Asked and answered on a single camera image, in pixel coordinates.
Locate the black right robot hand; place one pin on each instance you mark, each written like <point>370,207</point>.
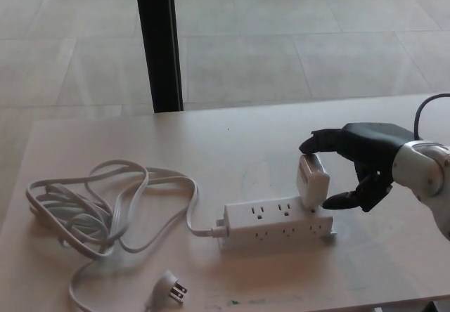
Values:
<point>369,143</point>

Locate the white power strip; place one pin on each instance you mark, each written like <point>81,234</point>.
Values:
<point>272,224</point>

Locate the black vertical window post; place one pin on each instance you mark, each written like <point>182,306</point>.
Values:
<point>160,45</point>

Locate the white charger plug adapter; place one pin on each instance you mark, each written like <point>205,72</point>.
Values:
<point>312,182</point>

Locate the white angled wall plug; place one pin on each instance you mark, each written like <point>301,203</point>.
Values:
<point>168,287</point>

